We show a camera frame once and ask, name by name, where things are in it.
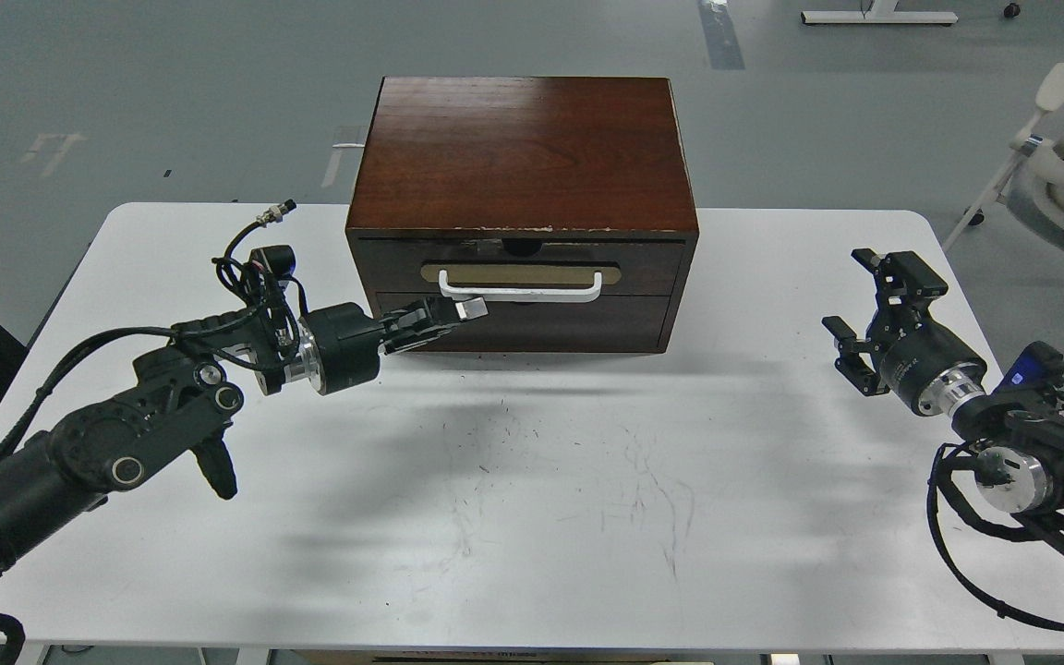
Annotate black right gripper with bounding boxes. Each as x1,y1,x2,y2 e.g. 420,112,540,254
822,248,987,417

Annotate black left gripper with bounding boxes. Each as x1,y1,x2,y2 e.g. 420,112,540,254
299,297,489,395

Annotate wooden drawer with white handle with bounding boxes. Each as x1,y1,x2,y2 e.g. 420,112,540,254
350,238,688,296

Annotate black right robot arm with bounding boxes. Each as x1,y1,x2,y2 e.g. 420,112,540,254
822,248,1064,632

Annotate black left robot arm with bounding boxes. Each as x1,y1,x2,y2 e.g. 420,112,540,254
0,200,489,664

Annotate dark wooden drawer cabinet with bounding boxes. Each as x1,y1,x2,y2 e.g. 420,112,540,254
345,76,698,354

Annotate white table base background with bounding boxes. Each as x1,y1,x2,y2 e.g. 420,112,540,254
801,1,959,26

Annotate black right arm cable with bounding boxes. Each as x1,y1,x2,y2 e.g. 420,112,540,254
925,440,1064,641

